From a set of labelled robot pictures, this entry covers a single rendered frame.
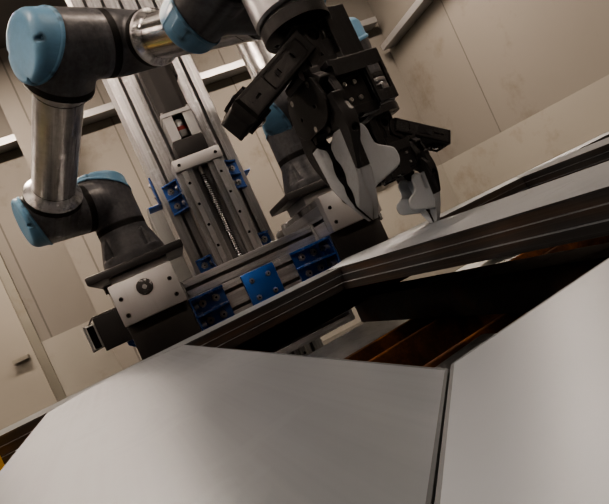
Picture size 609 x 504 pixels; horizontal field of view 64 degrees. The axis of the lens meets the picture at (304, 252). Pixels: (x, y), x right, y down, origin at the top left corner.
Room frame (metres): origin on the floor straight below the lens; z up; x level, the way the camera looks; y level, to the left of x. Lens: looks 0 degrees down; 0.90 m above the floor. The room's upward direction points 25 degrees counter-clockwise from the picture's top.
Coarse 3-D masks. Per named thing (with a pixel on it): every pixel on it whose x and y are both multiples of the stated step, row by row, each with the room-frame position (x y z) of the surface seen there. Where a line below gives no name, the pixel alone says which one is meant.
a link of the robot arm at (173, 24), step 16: (176, 0) 0.54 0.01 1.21; (192, 0) 0.52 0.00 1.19; (208, 0) 0.52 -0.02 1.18; (224, 0) 0.52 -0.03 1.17; (240, 0) 0.52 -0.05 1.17; (160, 16) 0.57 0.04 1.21; (176, 16) 0.55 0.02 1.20; (192, 16) 0.54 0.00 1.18; (208, 16) 0.53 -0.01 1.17; (224, 16) 0.54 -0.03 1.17; (240, 16) 0.56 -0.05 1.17; (176, 32) 0.56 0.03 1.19; (192, 32) 0.55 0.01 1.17; (208, 32) 0.56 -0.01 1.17; (224, 32) 0.57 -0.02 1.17; (240, 32) 0.59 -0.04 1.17; (256, 32) 0.61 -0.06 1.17; (192, 48) 0.58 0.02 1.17; (208, 48) 0.59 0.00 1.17
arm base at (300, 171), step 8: (296, 152) 1.27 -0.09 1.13; (304, 152) 1.27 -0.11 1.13; (288, 160) 1.28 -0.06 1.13; (296, 160) 1.27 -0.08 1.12; (304, 160) 1.27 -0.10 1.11; (280, 168) 1.32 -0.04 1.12; (288, 168) 1.28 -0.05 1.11; (296, 168) 1.27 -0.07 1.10; (304, 168) 1.26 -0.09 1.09; (312, 168) 1.26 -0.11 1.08; (288, 176) 1.28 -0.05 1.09; (296, 176) 1.28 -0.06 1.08; (304, 176) 1.26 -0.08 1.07; (312, 176) 1.25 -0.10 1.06; (288, 184) 1.28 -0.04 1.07; (296, 184) 1.26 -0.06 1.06; (304, 184) 1.26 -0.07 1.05; (288, 192) 1.29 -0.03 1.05
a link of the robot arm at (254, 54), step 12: (240, 48) 0.95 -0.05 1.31; (252, 48) 0.93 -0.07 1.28; (264, 48) 0.92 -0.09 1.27; (252, 60) 0.92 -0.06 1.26; (264, 60) 0.91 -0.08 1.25; (252, 72) 0.93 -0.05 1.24; (288, 84) 0.89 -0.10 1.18; (276, 108) 0.88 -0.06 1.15; (276, 120) 0.89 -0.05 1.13; (288, 120) 0.89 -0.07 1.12; (276, 132) 0.91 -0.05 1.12
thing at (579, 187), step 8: (600, 168) 0.49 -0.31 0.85; (608, 168) 0.46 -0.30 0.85; (584, 176) 0.49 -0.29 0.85; (592, 176) 0.46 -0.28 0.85; (600, 176) 0.43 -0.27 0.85; (608, 176) 0.41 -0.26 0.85; (568, 184) 0.48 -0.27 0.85; (576, 184) 0.45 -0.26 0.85; (584, 184) 0.43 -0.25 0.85; (592, 184) 0.40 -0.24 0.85; (600, 184) 0.38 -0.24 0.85; (560, 192) 0.45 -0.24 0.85; (568, 192) 0.42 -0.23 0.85; (576, 192) 0.40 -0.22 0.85; (584, 192) 0.38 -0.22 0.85; (544, 200) 0.44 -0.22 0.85; (552, 200) 0.42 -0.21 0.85; (560, 200) 0.40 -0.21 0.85; (528, 208) 0.44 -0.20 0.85; (536, 208) 0.42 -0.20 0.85
